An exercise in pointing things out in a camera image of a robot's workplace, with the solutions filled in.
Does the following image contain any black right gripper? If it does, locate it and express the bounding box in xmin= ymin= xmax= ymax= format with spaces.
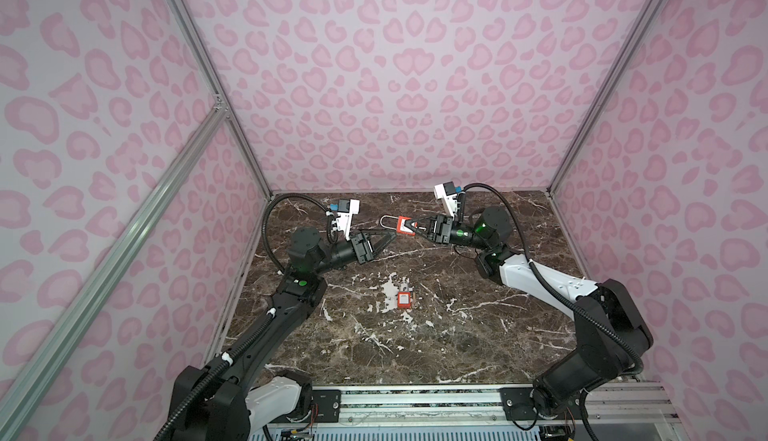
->
xmin=408 ymin=217 xmax=493 ymax=252

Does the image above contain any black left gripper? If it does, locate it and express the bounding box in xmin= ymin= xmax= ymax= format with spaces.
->
xmin=313 ymin=229 xmax=395 ymax=280

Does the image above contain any red padlock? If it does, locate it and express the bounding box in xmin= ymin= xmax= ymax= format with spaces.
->
xmin=396 ymin=290 xmax=413 ymax=310
xmin=379 ymin=215 xmax=419 ymax=236

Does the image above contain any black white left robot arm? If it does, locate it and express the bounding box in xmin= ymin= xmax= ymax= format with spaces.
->
xmin=155 ymin=227 xmax=396 ymax=440

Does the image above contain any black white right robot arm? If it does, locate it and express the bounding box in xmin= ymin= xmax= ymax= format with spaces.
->
xmin=404 ymin=206 xmax=654 ymax=419

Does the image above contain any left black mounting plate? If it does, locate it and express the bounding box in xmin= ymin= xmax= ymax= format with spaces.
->
xmin=285 ymin=389 xmax=341 ymax=424

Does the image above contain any black mounting plate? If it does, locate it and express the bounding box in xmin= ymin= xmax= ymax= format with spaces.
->
xmin=499 ymin=385 xmax=538 ymax=422
xmin=285 ymin=389 xmax=341 ymax=424

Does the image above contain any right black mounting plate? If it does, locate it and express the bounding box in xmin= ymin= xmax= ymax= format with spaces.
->
xmin=499 ymin=385 xmax=538 ymax=422

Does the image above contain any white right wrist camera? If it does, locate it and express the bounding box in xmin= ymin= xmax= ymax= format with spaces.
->
xmin=433 ymin=182 xmax=465 ymax=222

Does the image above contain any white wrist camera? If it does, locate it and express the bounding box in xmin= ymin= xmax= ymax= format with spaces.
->
xmin=329 ymin=199 xmax=360 ymax=241
xmin=433 ymin=182 xmax=465 ymax=222

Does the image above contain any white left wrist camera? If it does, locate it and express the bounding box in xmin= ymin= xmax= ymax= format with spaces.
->
xmin=329 ymin=199 xmax=360 ymax=241

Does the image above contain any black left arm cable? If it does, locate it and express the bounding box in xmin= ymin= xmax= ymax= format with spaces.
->
xmin=262 ymin=193 xmax=334 ymax=274

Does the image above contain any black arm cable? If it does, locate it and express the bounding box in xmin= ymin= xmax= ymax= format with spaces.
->
xmin=262 ymin=193 xmax=334 ymax=274
xmin=461 ymin=182 xmax=644 ymax=376

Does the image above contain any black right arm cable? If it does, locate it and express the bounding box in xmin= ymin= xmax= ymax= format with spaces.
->
xmin=461 ymin=182 xmax=644 ymax=376

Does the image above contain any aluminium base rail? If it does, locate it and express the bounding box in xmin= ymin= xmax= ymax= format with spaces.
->
xmin=247 ymin=375 xmax=687 ymax=440

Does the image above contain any diagonal aluminium frame bar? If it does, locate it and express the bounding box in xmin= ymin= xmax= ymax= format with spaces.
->
xmin=1 ymin=106 xmax=229 ymax=440

